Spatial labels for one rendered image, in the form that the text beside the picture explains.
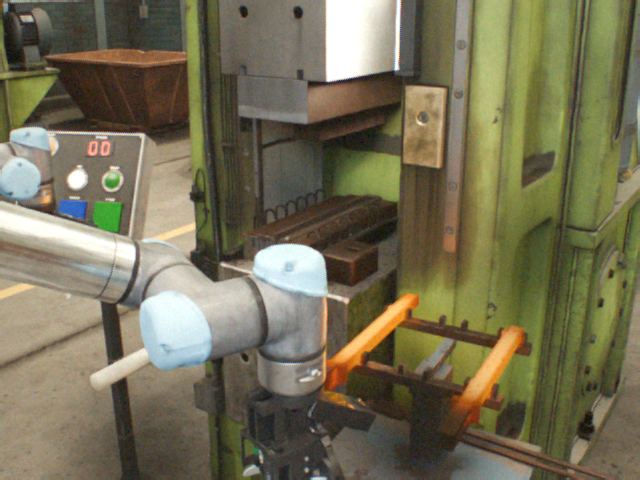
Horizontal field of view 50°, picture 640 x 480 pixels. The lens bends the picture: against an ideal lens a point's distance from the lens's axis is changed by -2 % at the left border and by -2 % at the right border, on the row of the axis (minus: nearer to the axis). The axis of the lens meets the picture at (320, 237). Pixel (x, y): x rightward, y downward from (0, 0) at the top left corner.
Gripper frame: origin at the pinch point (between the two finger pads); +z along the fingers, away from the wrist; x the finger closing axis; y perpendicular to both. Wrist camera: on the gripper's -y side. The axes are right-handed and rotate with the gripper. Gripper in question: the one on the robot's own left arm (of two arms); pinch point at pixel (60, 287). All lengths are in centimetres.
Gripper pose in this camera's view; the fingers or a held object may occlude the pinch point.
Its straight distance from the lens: 162.6
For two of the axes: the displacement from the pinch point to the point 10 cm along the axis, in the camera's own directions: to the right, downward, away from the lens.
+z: 0.0, 9.4, 3.3
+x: 6.2, 2.6, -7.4
